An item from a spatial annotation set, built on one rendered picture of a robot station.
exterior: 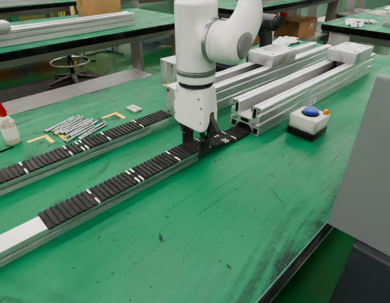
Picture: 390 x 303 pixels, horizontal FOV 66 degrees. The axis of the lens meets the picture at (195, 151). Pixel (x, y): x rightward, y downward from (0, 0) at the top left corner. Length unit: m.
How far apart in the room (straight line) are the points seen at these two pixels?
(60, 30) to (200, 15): 1.66
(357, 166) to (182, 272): 0.33
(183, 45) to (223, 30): 0.09
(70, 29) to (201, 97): 1.65
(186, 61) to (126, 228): 0.34
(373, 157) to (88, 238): 0.49
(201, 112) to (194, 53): 0.12
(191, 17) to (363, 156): 0.38
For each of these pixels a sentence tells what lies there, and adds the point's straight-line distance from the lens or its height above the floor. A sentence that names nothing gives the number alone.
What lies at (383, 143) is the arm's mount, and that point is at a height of 0.97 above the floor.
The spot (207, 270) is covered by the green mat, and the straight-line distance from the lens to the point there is 0.52.
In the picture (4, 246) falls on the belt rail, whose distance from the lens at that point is 0.59.
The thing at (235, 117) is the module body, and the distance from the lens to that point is 0.89.
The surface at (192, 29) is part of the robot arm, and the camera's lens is 0.60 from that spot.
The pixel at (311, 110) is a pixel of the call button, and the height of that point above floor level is 0.85.
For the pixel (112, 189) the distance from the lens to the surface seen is 0.62.
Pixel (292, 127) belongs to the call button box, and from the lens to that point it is 0.89.
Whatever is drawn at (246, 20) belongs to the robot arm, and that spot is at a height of 1.11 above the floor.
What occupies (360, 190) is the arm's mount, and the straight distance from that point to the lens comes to 0.57.
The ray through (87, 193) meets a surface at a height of 0.81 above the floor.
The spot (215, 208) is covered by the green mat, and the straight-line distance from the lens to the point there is 0.61.
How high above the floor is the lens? 1.20
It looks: 33 degrees down
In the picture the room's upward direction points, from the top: straight up
